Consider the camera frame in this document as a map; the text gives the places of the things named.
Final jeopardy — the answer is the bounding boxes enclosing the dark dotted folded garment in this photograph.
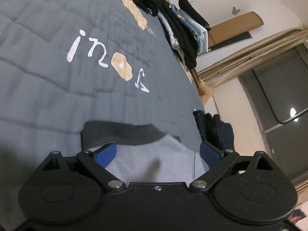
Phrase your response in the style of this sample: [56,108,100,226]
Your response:
[193,110,235,151]

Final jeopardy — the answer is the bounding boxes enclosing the stack of folded clothes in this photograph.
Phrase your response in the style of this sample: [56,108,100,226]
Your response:
[154,0,209,69]

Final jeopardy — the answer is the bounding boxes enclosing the grey sweatshirt with dark collar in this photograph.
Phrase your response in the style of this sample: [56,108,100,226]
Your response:
[81,121,209,184]

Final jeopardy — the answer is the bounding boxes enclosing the grey quilted bedspread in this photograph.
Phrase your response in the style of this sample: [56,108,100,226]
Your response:
[1,0,202,230]

